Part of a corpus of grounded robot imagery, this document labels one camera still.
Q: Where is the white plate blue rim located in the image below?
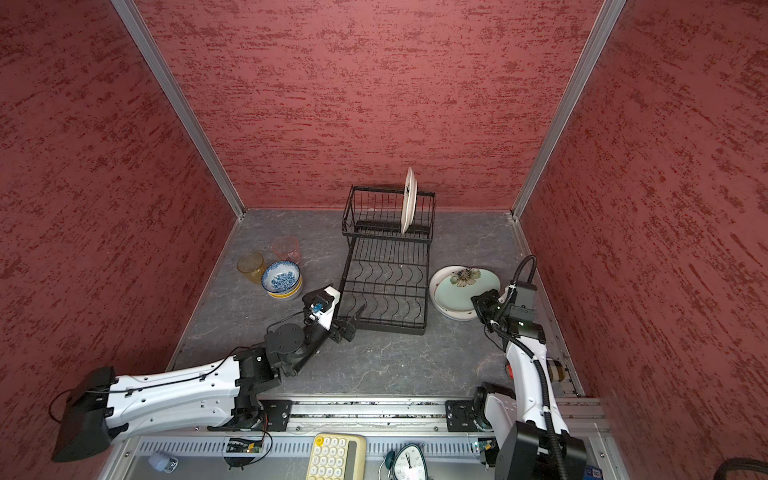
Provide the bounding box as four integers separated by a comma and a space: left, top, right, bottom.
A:
429, 266, 480, 322

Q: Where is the mint green plate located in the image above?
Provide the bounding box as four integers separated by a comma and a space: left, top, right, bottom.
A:
434, 267, 501, 315

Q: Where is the blue floral white bowl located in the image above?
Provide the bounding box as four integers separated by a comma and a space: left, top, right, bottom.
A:
261, 261, 301, 293

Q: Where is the pink drinking glass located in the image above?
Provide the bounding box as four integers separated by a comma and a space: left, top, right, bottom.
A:
271, 236, 301, 264

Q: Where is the amber drinking glass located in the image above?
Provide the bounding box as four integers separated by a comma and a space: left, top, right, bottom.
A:
236, 252, 267, 284

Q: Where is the cream plate gold rim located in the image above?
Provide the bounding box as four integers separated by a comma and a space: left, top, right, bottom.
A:
401, 167, 418, 234

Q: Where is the yellow bowl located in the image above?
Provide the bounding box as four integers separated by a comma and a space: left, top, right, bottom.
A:
267, 284, 303, 300

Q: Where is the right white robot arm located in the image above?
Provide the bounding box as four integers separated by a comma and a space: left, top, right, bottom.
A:
472, 282, 587, 479

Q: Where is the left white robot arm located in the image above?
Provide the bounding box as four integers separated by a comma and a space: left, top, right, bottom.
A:
52, 305, 361, 463

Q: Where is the yellow calculator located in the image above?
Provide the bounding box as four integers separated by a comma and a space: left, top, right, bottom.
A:
306, 433, 367, 480

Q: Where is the teal alarm clock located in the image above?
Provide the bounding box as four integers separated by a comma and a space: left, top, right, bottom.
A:
384, 443, 429, 480

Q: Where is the small grey cap object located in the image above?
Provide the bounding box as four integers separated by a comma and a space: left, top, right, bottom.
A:
148, 452, 179, 474

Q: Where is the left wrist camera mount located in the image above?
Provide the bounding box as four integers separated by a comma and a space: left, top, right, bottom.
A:
302, 285, 341, 332

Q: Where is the black wire dish rack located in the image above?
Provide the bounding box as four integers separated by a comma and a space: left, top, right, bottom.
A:
335, 186, 435, 335

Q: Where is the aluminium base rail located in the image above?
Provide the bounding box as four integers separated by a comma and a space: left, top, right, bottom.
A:
98, 392, 625, 480

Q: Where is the black corrugated cable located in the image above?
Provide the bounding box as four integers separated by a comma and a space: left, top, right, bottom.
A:
488, 254, 571, 480

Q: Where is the aluminium corner post right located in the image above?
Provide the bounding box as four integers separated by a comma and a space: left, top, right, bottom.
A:
511, 0, 626, 222

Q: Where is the aluminium corner post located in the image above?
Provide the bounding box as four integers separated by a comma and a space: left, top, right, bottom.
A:
110, 0, 247, 221
511, 0, 626, 222

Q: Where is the aluminium corner post left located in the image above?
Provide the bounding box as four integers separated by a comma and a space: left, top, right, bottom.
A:
110, 0, 247, 221

